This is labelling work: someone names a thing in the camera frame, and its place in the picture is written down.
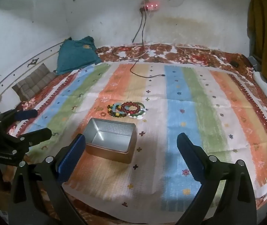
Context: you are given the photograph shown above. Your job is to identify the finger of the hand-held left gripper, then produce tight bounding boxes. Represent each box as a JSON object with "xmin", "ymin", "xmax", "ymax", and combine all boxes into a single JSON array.
[
  {"xmin": 7, "ymin": 128, "xmax": 53, "ymax": 151},
  {"xmin": 0, "ymin": 109, "xmax": 39, "ymax": 123}
]

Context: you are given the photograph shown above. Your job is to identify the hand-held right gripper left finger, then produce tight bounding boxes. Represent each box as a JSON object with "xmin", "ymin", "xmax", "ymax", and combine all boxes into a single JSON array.
[{"xmin": 8, "ymin": 133, "xmax": 87, "ymax": 225}]

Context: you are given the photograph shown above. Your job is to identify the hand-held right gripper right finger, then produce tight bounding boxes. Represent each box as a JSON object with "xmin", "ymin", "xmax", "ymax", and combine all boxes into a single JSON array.
[{"xmin": 176, "ymin": 132, "xmax": 258, "ymax": 225}]

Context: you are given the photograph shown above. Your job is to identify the rectangular metal tin box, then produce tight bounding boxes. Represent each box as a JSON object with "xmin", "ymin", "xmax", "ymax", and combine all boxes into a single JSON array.
[{"xmin": 85, "ymin": 118, "xmax": 137, "ymax": 164}]

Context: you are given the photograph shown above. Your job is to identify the yellow and brown bead bracelet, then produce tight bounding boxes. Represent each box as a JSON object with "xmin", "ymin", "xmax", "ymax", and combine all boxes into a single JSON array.
[{"xmin": 107, "ymin": 103, "xmax": 125, "ymax": 118}]

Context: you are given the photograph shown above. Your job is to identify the green jade bangle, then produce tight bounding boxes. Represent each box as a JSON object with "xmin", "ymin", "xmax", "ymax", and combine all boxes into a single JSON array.
[{"xmin": 129, "ymin": 102, "xmax": 148, "ymax": 118}]

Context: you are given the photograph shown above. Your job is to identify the striped grey cushion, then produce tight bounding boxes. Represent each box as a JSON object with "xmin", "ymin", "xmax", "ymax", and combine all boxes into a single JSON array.
[{"xmin": 12, "ymin": 63, "xmax": 57, "ymax": 102}]

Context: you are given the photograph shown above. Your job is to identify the striped pastel blanket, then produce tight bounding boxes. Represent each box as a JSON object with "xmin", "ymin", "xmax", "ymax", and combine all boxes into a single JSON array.
[{"xmin": 19, "ymin": 62, "xmax": 267, "ymax": 216}]

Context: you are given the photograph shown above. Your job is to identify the teal cloth pillow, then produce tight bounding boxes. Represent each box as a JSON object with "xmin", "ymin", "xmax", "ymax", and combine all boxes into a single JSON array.
[{"xmin": 56, "ymin": 36, "xmax": 102, "ymax": 74}]

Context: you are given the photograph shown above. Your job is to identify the power strip with red lights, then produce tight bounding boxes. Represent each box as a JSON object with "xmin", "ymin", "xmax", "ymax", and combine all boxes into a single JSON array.
[{"xmin": 140, "ymin": 1, "xmax": 160, "ymax": 12}]

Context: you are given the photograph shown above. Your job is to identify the white bead bracelet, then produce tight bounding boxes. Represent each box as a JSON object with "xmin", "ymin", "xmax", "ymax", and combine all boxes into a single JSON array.
[{"xmin": 127, "ymin": 112, "xmax": 146, "ymax": 119}]

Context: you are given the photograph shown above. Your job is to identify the multicolour glass bead bracelet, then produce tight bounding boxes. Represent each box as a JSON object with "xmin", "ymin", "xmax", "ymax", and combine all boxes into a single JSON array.
[{"xmin": 112, "ymin": 102, "xmax": 125, "ymax": 112}]

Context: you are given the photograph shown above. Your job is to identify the dark red bead bracelet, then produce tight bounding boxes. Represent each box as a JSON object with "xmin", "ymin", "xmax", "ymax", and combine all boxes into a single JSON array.
[{"xmin": 121, "ymin": 101, "xmax": 141, "ymax": 115}]

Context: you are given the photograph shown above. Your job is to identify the white cable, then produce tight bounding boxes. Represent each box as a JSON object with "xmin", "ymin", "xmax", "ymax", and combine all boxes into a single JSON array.
[{"xmin": 121, "ymin": 44, "xmax": 152, "ymax": 59}]

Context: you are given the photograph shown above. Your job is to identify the black charging cable with plug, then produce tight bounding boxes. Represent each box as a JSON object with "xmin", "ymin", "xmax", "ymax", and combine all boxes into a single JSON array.
[{"xmin": 130, "ymin": 10, "xmax": 166, "ymax": 78}]

